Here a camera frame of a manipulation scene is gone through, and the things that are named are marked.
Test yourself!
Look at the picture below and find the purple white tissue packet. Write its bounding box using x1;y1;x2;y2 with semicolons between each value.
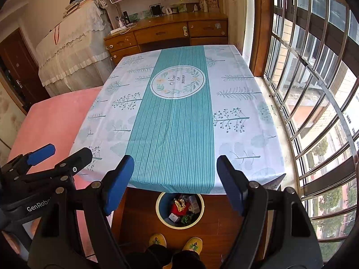
189;195;200;214

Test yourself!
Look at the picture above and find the yellow paper ball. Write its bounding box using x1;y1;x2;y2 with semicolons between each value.
174;198;187;212

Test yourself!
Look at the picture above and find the green paper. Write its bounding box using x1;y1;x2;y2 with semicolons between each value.
181;215;192;226

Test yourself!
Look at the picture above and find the red paper sheet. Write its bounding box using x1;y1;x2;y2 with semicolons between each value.
171;200;190;216

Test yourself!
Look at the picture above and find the round cream rimmed trash bin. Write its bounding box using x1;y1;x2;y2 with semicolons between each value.
156;192;204;230

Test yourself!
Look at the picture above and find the person's left hand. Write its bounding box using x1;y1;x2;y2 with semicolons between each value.
2;217;41;256

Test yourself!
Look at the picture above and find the white red small box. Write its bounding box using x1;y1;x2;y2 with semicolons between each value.
169;213;180;223

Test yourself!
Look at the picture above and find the left yellow embroidered slipper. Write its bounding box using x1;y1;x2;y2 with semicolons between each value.
149;233;167;248

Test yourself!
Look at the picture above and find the yellow embroidered slipper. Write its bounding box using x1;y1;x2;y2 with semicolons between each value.
183;237;203;255
149;233;167;248

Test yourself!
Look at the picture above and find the right yellow embroidered slipper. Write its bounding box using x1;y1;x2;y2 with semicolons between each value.
183;237;203;255

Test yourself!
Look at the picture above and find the dark wooden door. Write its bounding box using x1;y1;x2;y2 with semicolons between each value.
1;28;50;111

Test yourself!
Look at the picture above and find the left black trouser leg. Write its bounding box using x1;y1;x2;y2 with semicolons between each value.
133;244;172;268

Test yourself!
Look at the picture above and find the black trouser leg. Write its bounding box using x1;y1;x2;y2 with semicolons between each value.
172;250;206;269
133;244;172;268

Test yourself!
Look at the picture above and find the right black trouser leg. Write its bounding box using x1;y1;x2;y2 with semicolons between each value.
172;250;206;269

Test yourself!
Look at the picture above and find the teal white patterned tablecloth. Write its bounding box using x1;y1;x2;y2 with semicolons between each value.
72;45;284;194

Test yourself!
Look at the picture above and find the lace covered cabinet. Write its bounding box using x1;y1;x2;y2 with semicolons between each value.
36;1;114;97

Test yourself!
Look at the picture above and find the window security grille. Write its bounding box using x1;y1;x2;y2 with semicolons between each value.
264;0;358;262

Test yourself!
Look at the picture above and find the white power strip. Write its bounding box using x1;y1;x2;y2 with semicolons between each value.
110;27;127;35

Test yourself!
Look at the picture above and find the wooden desk with drawers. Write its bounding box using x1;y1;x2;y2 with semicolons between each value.
104;12;228;64

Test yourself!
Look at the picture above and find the black picture frame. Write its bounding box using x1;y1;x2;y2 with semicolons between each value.
150;3;162;17

